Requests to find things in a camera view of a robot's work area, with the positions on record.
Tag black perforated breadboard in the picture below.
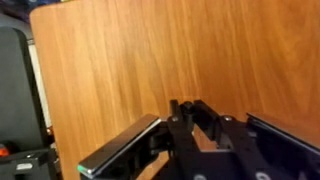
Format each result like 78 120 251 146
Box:
0 26 59 180

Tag black orange clamp near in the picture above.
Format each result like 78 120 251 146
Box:
0 142 49 163

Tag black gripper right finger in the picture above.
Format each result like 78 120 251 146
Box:
247 113 320 167

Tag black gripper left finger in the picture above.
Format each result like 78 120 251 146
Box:
77 114 161 179

